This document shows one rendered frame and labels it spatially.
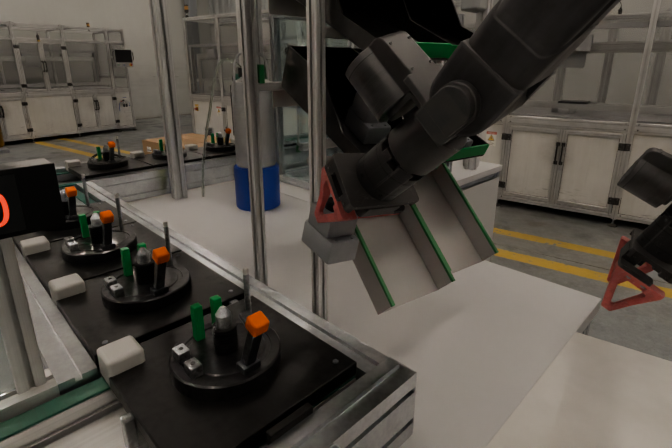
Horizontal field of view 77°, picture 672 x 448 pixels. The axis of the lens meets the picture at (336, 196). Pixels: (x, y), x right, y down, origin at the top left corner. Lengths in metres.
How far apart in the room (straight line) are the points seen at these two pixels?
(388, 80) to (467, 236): 0.50
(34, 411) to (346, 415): 0.37
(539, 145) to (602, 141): 0.49
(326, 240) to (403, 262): 0.22
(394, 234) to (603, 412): 0.39
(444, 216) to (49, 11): 11.31
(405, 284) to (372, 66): 0.39
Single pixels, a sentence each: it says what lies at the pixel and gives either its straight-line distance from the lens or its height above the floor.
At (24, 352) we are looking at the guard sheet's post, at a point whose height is 1.01.
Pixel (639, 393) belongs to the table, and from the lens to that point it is 0.86.
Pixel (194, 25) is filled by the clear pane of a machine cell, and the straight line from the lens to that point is 7.41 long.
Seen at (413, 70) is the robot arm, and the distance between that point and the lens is 0.39.
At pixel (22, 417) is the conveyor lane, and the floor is 0.95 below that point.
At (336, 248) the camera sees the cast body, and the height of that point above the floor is 1.13.
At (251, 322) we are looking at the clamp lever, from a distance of 0.49.
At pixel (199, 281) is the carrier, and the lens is 0.81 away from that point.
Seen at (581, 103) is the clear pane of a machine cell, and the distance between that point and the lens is 4.28.
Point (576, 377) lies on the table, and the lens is 0.84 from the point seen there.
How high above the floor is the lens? 1.34
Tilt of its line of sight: 17 degrees down
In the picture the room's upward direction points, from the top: straight up
